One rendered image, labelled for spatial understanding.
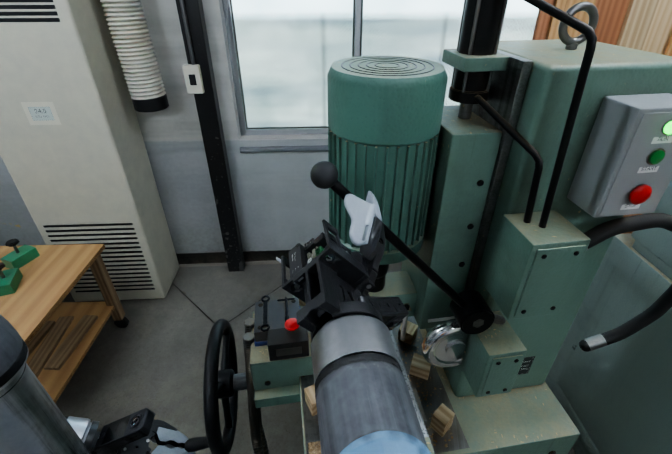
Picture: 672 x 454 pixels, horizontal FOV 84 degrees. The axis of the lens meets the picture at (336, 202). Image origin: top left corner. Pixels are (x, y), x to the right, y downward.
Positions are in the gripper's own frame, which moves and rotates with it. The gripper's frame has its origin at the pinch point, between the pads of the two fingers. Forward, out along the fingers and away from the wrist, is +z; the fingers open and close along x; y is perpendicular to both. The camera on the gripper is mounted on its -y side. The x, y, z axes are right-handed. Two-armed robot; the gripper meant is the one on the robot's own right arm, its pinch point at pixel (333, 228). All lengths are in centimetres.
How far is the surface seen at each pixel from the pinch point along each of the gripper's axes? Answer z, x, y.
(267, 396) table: 3.8, 39.9, -22.9
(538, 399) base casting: -2, 1, -69
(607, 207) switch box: -4.9, -29.9, -23.9
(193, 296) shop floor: 127, 137, -51
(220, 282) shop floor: 136, 127, -61
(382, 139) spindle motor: 3.8, -13.3, 3.4
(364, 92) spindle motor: 5.0, -15.7, 9.6
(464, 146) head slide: 5.3, -21.1, -7.4
